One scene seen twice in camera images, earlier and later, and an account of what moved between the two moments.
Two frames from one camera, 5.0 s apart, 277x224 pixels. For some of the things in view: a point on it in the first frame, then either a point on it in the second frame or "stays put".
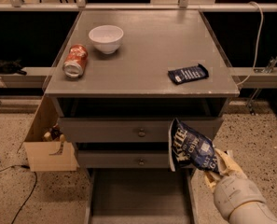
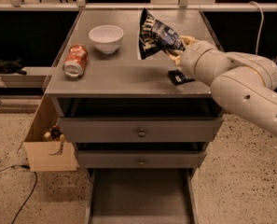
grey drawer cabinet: x=119 y=78 stays put
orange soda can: x=76 y=61 stays put
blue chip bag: x=186 y=146 → x=156 y=36
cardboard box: x=48 y=156 stays put
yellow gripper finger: x=212 y=177 → x=176 y=59
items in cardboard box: x=54 y=135 stays put
